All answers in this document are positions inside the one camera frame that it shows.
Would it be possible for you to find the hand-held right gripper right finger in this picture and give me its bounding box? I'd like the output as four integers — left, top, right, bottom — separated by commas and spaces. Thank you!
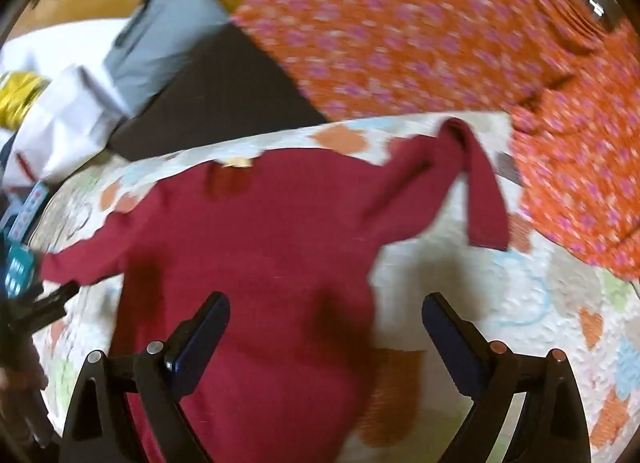
421, 292, 594, 463

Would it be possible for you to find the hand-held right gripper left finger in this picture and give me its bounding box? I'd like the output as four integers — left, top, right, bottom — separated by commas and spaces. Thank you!
59, 291, 232, 463

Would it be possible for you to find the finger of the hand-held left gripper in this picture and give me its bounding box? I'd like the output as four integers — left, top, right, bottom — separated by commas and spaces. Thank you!
27, 281, 82, 330

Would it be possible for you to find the dark red sweater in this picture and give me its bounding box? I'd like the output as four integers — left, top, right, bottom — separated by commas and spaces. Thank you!
41, 118, 511, 463

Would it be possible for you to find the person's left hand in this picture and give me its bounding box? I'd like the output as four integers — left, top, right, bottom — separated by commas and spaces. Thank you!
0, 338, 49, 394

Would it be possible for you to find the quilted heart print blanket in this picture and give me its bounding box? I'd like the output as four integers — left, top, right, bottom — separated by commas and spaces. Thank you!
30, 110, 640, 463

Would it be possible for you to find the blue printed box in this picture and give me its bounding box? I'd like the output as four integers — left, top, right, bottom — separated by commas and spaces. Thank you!
2, 182, 52, 300

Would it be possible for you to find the white cloth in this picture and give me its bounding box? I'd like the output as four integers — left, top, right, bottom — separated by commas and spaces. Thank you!
0, 18, 132, 186

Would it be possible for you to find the yellow shiny object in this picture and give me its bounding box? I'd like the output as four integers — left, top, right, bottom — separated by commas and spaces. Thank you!
0, 70, 49, 130

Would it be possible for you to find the dark brown cloth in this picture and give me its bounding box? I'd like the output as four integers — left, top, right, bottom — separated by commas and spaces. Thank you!
112, 23, 327, 162

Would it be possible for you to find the grey cloth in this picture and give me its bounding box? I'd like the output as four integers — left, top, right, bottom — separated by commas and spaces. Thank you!
102, 0, 232, 120

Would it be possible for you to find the orange floral cloth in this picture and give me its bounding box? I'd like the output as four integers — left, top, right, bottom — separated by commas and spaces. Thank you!
230, 0, 640, 280

